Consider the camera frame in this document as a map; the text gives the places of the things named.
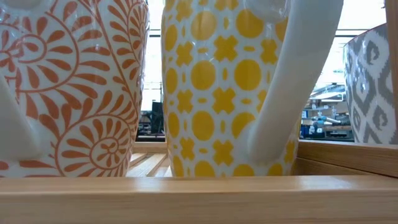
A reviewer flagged yellow dot-pattern white mug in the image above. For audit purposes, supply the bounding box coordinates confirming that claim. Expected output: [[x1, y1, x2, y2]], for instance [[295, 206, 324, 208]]
[[160, 0, 345, 178]]

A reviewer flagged orange leaf-pattern white mug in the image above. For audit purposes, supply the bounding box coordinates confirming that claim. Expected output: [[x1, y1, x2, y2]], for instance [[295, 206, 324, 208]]
[[0, 0, 150, 178]]

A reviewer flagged grey ikat-pattern white mug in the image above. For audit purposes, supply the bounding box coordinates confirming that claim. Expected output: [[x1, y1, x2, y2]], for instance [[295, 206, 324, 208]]
[[343, 23, 398, 145]]

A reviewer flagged black computer monitor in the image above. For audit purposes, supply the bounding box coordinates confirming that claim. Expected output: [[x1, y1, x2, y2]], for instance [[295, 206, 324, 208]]
[[150, 100, 165, 134]]

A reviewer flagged light wooden slatted tray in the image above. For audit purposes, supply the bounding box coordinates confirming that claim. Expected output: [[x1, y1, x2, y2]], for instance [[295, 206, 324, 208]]
[[0, 0, 398, 224]]

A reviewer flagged cluttered background work table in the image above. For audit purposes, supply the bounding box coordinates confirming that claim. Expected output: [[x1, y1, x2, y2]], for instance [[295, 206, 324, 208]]
[[300, 82, 354, 141]]

